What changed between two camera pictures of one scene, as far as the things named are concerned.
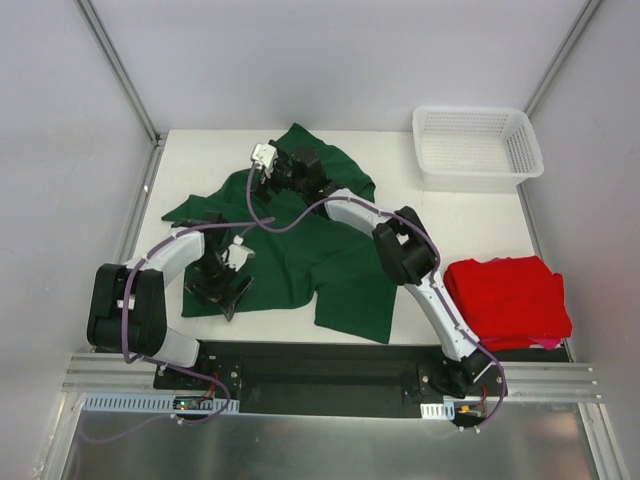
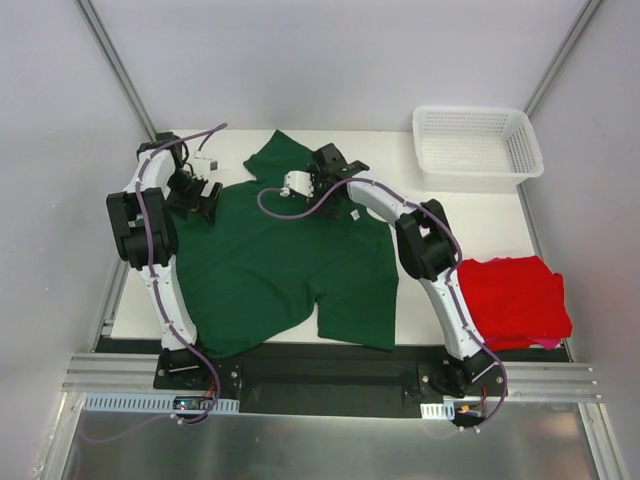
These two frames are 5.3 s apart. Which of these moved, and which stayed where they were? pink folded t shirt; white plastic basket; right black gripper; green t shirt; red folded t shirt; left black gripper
Moved: left black gripper; right black gripper; green t shirt
Stayed: pink folded t shirt; white plastic basket; red folded t shirt
